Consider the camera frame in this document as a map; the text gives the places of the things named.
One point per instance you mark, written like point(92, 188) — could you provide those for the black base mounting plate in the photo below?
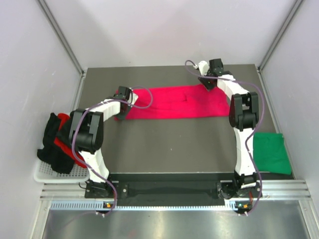
point(212, 185)

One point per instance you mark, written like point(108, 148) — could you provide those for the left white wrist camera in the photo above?
point(133, 98)

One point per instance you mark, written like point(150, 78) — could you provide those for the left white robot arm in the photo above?
point(86, 132)

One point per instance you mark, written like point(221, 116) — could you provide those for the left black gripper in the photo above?
point(121, 117)

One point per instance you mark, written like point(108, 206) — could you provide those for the black t shirt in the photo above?
point(55, 152)

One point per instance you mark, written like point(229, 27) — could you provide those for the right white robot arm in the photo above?
point(243, 114)

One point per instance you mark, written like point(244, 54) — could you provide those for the green folded t shirt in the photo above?
point(270, 154)

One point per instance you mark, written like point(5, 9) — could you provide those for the grey slotted cable duct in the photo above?
point(106, 206)

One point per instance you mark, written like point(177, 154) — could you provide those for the aluminium front rail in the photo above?
point(270, 190)

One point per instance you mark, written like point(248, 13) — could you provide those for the left aluminium frame post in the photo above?
point(60, 35)

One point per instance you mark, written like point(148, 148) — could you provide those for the white plastic basket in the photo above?
point(45, 174)

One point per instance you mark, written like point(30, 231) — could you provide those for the aluminium frame post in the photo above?
point(297, 4)
point(60, 35)

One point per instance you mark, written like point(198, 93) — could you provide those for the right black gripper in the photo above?
point(203, 79)

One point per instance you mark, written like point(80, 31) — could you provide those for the pink t shirt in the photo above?
point(179, 102)

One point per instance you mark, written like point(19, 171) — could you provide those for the right aluminium frame post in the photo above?
point(297, 4)

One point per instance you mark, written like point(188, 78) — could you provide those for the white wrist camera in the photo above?
point(133, 98)
point(202, 67)

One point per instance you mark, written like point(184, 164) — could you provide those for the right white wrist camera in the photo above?
point(202, 67)

